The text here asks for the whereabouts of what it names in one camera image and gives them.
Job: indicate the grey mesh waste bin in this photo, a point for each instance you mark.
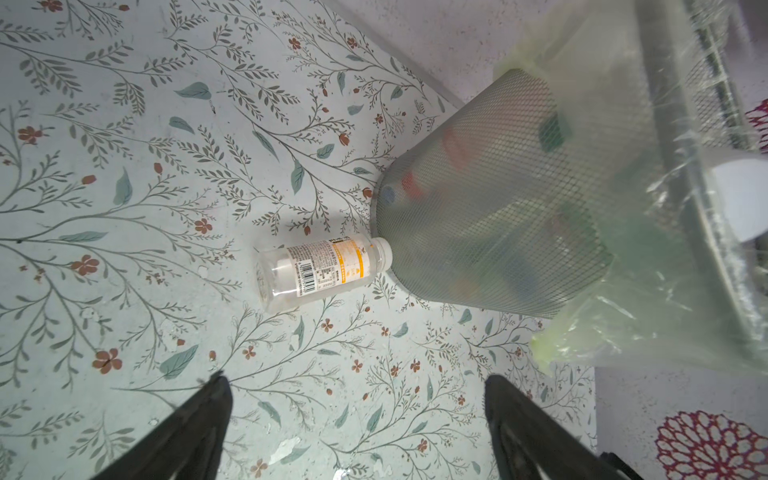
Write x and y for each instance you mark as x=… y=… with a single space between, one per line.
x=485 y=211

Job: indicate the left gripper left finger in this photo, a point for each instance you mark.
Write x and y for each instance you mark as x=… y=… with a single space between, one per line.
x=188 y=444

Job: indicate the translucent green bin liner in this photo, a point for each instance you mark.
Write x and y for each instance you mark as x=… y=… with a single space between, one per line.
x=641 y=90

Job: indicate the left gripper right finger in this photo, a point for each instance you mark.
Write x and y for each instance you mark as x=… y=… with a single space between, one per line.
x=528 y=444

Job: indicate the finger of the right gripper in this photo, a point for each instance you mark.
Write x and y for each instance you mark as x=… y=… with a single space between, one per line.
x=621 y=467

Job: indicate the clear bottle orange label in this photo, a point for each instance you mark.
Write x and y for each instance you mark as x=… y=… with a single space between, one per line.
x=289 y=277

